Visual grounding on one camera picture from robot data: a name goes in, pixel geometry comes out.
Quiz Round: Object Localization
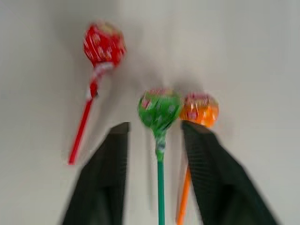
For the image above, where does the red wrapped lollipop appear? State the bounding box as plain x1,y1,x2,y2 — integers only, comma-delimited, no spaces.
67,21,127,165

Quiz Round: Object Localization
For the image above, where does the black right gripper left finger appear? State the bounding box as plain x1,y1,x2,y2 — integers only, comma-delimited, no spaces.
59,121,131,225

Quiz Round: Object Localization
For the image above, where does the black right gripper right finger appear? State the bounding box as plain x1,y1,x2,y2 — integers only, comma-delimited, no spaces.
181,121,282,225

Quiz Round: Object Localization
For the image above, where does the orange wrapped lollipop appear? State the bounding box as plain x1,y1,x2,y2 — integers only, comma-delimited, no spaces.
176,92,220,225

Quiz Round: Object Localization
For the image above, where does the green wrapped lollipop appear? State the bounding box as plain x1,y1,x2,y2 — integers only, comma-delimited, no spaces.
137,88,183,225

